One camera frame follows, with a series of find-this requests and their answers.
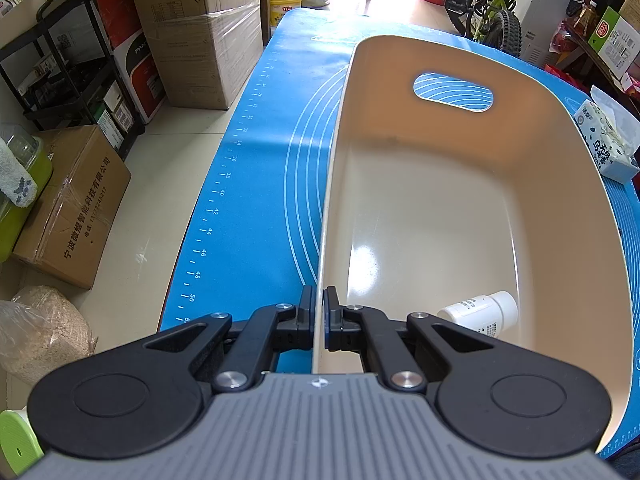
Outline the taped brown cardboard box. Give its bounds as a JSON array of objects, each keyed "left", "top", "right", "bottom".
[{"left": 12, "top": 125, "right": 132, "bottom": 290}]

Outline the white black appliance box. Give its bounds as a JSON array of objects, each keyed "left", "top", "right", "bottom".
[{"left": 112, "top": 30, "right": 167, "bottom": 126}]

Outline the white appliance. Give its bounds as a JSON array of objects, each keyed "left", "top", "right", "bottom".
[{"left": 520, "top": 0, "right": 597, "bottom": 68}]

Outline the grey white towel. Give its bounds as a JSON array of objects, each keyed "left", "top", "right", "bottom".
[{"left": 0, "top": 137, "right": 39, "bottom": 207}]

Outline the dark wooden side table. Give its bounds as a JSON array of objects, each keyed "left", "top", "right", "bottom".
[{"left": 550, "top": 20, "right": 640, "bottom": 111}]

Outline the plastic wrapped cardboard box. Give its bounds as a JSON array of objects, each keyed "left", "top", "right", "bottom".
[{"left": 145, "top": 0, "right": 264, "bottom": 110}]

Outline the green plastic container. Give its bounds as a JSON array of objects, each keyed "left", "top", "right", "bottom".
[{"left": 0, "top": 125, "right": 53, "bottom": 263}]

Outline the red cardboard box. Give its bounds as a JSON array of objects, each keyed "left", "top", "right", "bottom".
[{"left": 97, "top": 0, "right": 137, "bottom": 52}]

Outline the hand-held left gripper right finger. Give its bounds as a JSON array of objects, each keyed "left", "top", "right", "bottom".
[{"left": 322, "top": 286, "right": 496, "bottom": 394}]

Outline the green children's bicycle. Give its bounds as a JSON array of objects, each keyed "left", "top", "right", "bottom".
[{"left": 442, "top": 0, "right": 539, "bottom": 57}]

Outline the printed tissue pack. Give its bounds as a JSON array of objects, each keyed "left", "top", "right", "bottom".
[{"left": 572, "top": 85, "right": 640, "bottom": 184}]

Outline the bag of straw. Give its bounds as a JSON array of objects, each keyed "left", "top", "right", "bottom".
[{"left": 0, "top": 285, "right": 98, "bottom": 389}]

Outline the blue silicone mat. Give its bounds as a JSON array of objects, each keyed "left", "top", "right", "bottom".
[{"left": 159, "top": 7, "right": 640, "bottom": 461}]

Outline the green plastic stool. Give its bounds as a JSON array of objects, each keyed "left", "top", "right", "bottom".
[{"left": 0, "top": 410, "right": 46, "bottom": 479}]

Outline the white pill bottle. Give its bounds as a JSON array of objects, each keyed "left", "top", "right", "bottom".
[{"left": 437, "top": 291, "right": 519, "bottom": 339}]

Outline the green white carton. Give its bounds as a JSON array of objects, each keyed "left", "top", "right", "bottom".
[{"left": 587, "top": 7, "right": 640, "bottom": 74}]

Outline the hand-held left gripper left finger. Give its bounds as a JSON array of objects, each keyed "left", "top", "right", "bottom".
[{"left": 145, "top": 285, "right": 317, "bottom": 394}]

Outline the black metal rack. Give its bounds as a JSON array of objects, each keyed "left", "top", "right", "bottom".
[{"left": 0, "top": 0, "right": 147, "bottom": 152}]

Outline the cream plastic basin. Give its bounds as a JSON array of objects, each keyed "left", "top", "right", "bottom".
[{"left": 310, "top": 35, "right": 635, "bottom": 453}]

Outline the orange drink bottle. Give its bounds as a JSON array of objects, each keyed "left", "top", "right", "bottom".
[{"left": 570, "top": 0, "right": 602, "bottom": 36}]

